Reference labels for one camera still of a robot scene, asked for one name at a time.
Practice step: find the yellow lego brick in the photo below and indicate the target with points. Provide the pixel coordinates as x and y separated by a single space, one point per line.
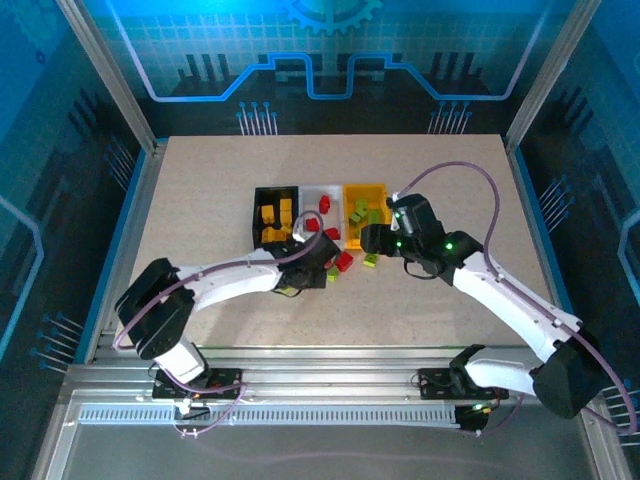
285 205
287 231
267 212
286 218

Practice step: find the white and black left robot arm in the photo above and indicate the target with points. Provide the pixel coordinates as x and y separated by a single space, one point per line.
225 282

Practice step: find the white plastic container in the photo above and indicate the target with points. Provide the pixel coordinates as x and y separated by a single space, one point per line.
310 200

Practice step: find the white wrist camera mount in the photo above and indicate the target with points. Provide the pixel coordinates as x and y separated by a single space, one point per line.
394 199
298 234

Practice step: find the long orange lego brick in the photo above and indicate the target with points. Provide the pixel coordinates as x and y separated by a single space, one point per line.
271 235

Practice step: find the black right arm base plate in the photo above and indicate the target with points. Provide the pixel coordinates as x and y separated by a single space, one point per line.
435 385

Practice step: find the aluminium mounting rail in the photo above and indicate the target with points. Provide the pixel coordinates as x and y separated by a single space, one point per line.
325 370

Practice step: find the long green lego brick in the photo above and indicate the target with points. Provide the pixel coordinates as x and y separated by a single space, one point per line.
356 217

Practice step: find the black plastic container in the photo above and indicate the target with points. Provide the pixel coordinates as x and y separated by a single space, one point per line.
267 196

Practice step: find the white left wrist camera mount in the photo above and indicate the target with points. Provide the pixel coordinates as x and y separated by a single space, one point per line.
298 234

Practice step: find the aluminium frame post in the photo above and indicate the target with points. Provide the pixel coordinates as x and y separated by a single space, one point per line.
549 75
111 75

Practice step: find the yellow plastic container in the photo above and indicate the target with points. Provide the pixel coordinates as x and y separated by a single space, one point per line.
375 197

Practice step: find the black electronics box with lights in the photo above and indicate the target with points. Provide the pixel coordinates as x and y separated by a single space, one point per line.
470 420

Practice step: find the aluminium side rail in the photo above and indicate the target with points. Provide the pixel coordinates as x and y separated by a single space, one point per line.
144 200

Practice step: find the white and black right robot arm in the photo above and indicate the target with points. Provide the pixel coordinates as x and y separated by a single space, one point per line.
510 300

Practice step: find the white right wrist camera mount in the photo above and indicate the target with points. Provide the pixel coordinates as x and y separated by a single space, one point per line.
394 199

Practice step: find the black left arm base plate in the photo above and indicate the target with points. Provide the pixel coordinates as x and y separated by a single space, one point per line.
227 382

